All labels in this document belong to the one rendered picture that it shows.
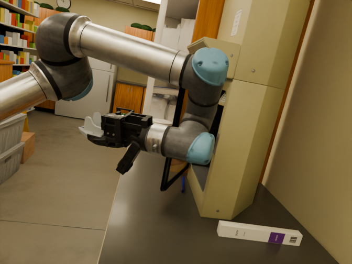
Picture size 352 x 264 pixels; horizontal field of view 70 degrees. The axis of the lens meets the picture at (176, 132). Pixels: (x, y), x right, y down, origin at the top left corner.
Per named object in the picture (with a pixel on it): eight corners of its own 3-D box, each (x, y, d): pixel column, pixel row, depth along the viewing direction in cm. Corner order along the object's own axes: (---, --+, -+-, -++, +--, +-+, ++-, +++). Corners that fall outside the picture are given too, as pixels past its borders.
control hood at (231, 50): (208, 75, 106) (213, 51, 104) (233, 79, 75) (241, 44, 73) (182, 70, 104) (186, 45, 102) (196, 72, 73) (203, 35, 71)
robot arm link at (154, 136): (171, 147, 65) (159, 163, 58) (155, 144, 67) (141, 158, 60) (173, 121, 62) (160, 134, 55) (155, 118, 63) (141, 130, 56)
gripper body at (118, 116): (114, 106, 66) (156, 113, 63) (117, 135, 70) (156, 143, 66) (97, 115, 60) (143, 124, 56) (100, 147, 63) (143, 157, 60)
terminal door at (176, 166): (188, 167, 114) (207, 80, 105) (161, 193, 86) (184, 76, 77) (186, 167, 115) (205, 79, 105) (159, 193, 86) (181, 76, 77)
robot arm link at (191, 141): (216, 144, 63) (207, 173, 58) (175, 136, 66) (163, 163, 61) (216, 124, 57) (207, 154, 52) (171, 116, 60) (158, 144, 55)
